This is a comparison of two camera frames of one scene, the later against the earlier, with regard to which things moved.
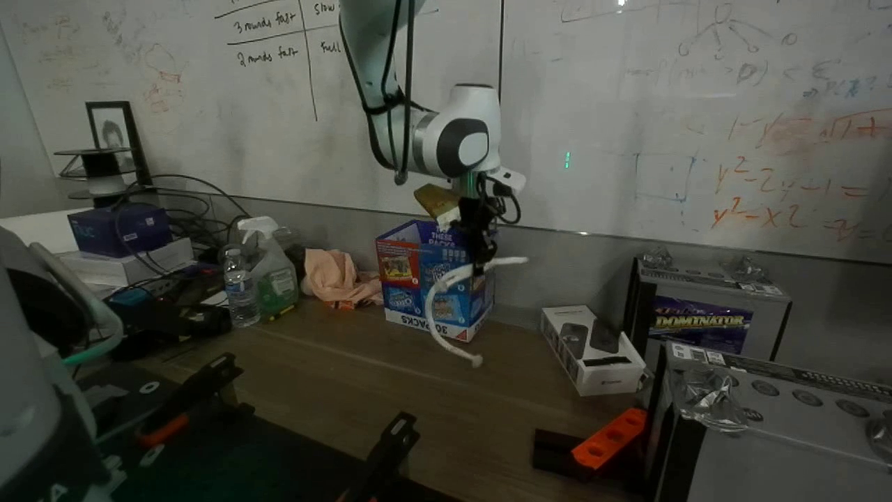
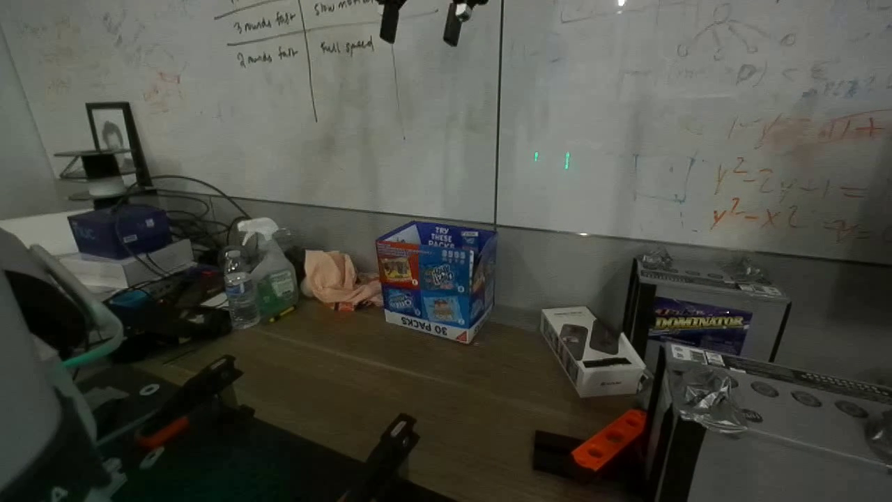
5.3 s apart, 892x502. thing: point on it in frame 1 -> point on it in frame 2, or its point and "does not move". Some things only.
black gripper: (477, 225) -> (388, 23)
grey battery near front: (731, 431) does not move
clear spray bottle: (259, 274) does not move
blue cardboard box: (409, 260) does not move
